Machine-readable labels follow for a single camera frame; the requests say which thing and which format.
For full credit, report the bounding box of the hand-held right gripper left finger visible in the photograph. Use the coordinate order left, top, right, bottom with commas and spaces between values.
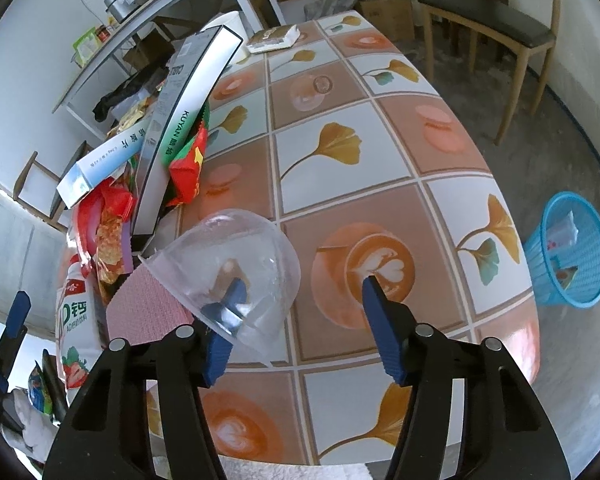
42, 277, 248, 480

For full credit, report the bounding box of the black cloth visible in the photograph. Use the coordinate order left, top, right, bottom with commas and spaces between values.
92, 67, 168, 122

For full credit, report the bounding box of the grey plastic bag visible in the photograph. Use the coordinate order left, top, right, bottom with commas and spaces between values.
305, 0, 366, 22

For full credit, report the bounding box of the white shelf desk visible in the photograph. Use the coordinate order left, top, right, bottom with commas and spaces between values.
52, 0, 286, 142

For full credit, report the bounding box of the red plastic bag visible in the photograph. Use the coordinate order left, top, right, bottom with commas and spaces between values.
72, 179, 137, 288

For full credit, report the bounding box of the long black and white box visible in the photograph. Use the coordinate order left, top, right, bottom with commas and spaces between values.
130, 25, 244, 238

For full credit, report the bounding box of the yellow and green snack packet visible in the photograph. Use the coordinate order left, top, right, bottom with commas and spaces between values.
27, 362, 57, 415

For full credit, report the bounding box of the pink cloth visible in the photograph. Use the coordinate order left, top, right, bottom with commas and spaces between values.
105, 260, 197, 347

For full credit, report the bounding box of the clear plastic dome cup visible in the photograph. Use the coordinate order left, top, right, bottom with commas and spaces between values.
139, 208, 302, 366

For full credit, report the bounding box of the clear round plastic lid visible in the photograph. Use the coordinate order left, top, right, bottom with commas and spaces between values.
289, 74, 333, 112

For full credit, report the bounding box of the clear plastic bag pink print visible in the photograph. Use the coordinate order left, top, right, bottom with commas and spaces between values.
544, 211, 579, 252

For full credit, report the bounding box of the white fluffy robe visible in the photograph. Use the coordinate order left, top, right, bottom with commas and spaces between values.
215, 452, 371, 480

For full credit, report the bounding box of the strawberry milk bottle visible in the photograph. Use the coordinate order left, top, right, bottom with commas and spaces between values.
55, 255, 108, 406

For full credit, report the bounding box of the small white box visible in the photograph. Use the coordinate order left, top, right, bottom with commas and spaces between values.
245, 24, 301, 55

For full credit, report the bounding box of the blue plastic waste basket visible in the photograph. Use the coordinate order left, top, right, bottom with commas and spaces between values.
522, 191, 600, 309

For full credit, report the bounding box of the cardboard box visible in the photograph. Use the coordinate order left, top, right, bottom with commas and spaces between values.
355, 0, 416, 42

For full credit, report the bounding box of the white and blue carton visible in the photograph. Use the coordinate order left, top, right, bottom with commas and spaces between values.
56, 130, 147, 209

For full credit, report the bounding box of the wooden chair with black seat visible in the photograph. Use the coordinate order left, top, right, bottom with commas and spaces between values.
417, 0, 568, 146

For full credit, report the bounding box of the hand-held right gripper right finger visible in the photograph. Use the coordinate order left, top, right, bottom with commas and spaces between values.
361, 276, 573, 480

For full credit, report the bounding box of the plain wooden chair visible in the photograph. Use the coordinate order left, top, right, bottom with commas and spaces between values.
12, 140, 96, 233

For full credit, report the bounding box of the red snack packet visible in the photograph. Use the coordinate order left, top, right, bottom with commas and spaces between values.
166, 127, 211, 207

